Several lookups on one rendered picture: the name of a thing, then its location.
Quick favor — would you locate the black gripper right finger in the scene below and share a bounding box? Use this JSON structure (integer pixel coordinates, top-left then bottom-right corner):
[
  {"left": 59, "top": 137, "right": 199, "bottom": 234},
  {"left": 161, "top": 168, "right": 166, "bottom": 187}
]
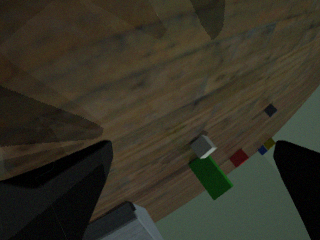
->
[{"left": 273, "top": 140, "right": 320, "bottom": 240}]

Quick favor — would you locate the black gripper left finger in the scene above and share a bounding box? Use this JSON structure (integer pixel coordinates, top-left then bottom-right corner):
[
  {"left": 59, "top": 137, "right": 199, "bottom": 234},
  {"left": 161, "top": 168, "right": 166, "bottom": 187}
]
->
[{"left": 0, "top": 140, "right": 113, "bottom": 240}]

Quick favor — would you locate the green block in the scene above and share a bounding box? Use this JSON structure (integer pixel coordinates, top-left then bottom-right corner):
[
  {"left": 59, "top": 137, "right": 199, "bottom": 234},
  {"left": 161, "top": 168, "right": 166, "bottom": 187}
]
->
[
  {"left": 189, "top": 155, "right": 220, "bottom": 181},
  {"left": 201, "top": 169, "right": 233, "bottom": 200}
]

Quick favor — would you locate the blue block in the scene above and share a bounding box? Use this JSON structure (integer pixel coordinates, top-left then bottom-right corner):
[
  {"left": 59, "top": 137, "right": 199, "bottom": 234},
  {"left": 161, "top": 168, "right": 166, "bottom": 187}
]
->
[{"left": 259, "top": 145, "right": 268, "bottom": 156}]

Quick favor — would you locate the red block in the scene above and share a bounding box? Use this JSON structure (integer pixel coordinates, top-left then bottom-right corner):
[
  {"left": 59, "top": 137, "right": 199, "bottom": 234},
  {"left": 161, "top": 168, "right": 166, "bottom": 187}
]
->
[{"left": 229, "top": 149, "right": 249, "bottom": 168}]

